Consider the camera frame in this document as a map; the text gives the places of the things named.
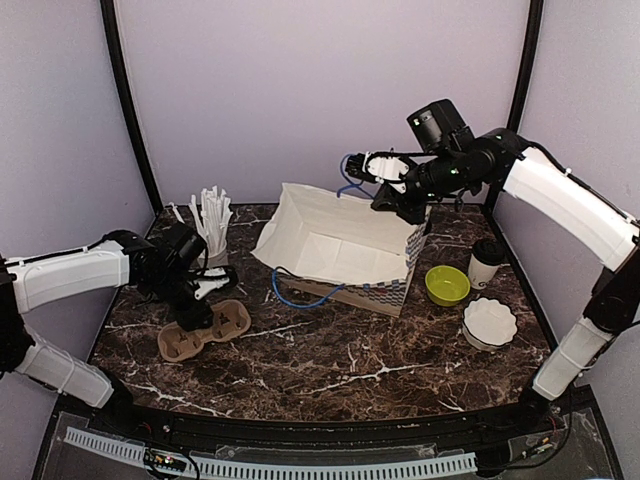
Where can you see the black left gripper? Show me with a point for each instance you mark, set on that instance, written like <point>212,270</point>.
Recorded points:
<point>190,319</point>

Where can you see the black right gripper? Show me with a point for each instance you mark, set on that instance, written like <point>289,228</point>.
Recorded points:
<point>387,198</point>

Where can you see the brown cardboard cup carrier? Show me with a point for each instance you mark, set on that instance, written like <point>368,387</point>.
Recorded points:
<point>231,319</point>

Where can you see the checkered blue paper bag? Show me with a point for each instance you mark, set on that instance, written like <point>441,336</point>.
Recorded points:
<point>337,247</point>

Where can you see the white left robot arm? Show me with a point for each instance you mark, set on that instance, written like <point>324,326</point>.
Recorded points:
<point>120,258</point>

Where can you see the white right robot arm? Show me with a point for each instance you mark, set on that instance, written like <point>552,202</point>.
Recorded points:
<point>527,172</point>

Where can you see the white cup holding straws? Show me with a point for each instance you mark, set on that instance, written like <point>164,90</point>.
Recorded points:
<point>211,260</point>

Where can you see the lime green bowl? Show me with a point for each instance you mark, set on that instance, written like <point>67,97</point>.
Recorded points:
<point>446,286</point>

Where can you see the bundle of white straws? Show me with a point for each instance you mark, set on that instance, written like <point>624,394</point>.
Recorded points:
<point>212,217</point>

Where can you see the white wrapped straw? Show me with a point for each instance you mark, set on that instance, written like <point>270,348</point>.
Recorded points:
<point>176,211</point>

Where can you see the white scalloped ceramic bowl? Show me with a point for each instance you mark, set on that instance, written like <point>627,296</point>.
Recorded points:
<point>488,325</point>

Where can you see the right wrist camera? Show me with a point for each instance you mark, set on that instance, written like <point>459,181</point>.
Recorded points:
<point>439,130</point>

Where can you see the black right frame post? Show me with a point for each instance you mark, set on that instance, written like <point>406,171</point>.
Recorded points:
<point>533,27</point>

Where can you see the black frame post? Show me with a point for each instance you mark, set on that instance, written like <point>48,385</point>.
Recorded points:
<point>533,27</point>
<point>126,101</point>

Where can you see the black front table rail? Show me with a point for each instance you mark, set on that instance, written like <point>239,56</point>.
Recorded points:
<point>468,430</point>

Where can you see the grey slotted cable duct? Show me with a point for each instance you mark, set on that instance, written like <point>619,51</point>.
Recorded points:
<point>246,463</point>

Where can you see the black left frame post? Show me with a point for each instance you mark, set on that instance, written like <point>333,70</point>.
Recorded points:
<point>126,101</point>

